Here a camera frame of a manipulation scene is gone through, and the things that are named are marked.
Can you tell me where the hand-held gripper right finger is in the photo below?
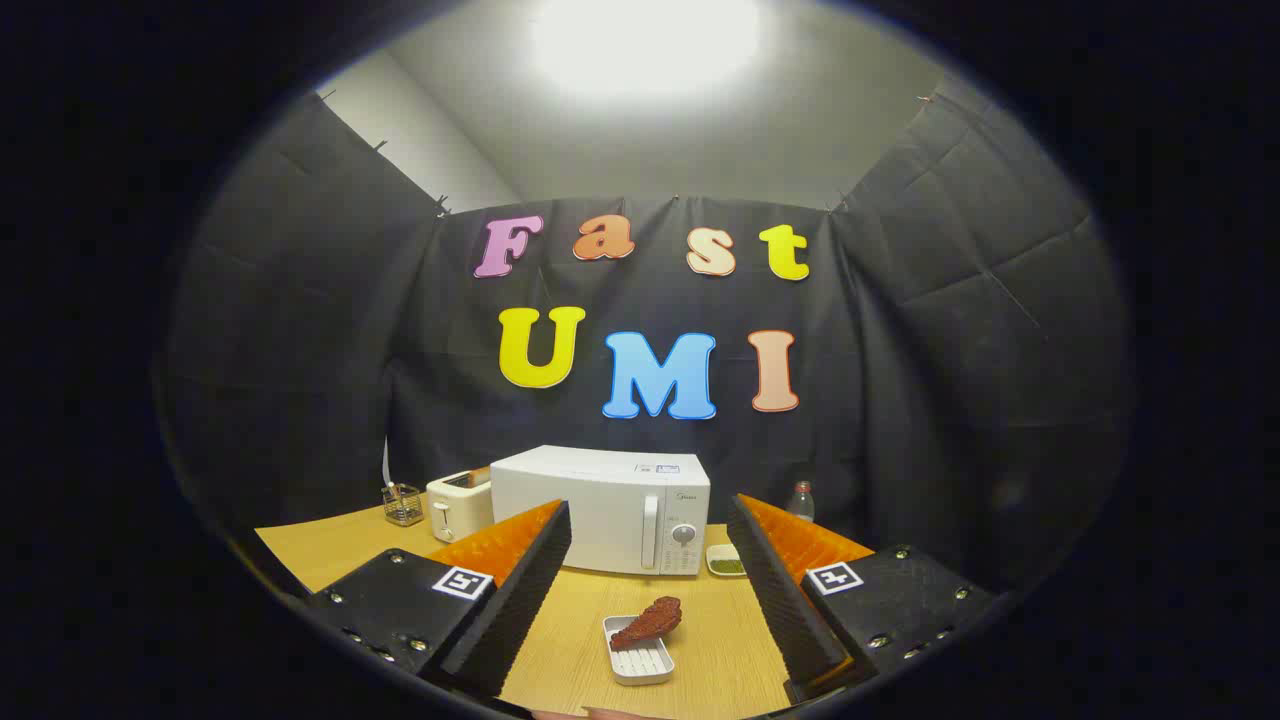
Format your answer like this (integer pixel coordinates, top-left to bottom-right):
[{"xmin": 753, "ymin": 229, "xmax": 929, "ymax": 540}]
[{"xmin": 727, "ymin": 493, "xmax": 997, "ymax": 706}]

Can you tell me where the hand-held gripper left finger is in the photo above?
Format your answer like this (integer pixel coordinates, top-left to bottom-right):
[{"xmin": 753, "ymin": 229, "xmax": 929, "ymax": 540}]
[{"xmin": 305, "ymin": 500, "xmax": 573, "ymax": 701}]

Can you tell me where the white toaster oven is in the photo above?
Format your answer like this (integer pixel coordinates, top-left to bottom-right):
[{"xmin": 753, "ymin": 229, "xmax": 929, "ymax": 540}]
[{"xmin": 490, "ymin": 445, "xmax": 712, "ymax": 577}]

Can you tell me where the brown meat piece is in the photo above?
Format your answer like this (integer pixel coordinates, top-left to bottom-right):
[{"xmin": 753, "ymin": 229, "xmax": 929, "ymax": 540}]
[{"xmin": 610, "ymin": 597, "xmax": 683, "ymax": 651}]

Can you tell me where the white bread toaster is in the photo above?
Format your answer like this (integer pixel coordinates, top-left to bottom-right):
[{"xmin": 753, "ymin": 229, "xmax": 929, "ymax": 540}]
[{"xmin": 426, "ymin": 468, "xmax": 495, "ymax": 544}]

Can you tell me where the white ribbed tray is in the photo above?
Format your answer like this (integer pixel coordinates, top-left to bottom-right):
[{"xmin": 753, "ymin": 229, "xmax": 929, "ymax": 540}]
[{"xmin": 603, "ymin": 615, "xmax": 676, "ymax": 687}]

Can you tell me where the wire mesh holder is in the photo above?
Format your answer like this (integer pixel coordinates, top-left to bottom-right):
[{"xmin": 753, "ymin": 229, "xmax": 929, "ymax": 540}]
[{"xmin": 382, "ymin": 483, "xmax": 424, "ymax": 528}]

